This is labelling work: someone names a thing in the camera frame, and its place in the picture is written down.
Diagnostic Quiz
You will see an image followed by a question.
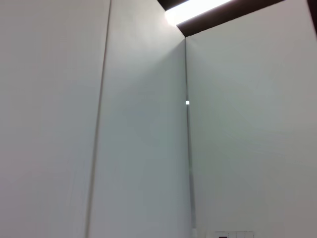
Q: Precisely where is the transparent plastic ruler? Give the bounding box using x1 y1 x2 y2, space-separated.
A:
207 230 255 238

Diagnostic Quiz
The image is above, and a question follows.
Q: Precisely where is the ceiling light strip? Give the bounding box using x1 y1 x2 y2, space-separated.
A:
164 0 236 26

